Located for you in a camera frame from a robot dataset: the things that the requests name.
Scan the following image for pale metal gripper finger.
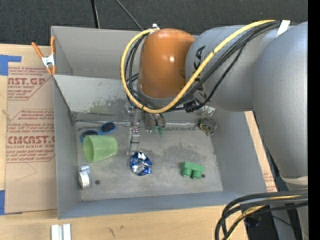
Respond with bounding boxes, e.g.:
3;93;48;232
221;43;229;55
128;130;134;156
132;127;141;153

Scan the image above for blue crumpled foil wrapper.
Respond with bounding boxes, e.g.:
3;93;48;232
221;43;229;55
129;150;153;177

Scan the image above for blue sunglasses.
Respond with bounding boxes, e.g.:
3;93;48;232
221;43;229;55
79;122;118;144

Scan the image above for green plastic cup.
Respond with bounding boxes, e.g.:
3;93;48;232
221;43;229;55
82;135;119;164

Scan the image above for grey metal bin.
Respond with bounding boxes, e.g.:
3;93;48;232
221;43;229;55
50;25;270;220

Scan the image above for silver tape roll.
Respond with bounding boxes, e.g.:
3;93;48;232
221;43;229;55
78;164;92;190

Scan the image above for green toy block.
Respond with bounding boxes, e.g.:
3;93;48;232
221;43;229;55
180;160;206;181

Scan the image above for brown cardboard board red print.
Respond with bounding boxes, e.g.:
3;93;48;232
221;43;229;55
0;43;59;215

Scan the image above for black cylinder on white bracket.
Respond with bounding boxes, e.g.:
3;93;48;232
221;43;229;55
184;100;202;113

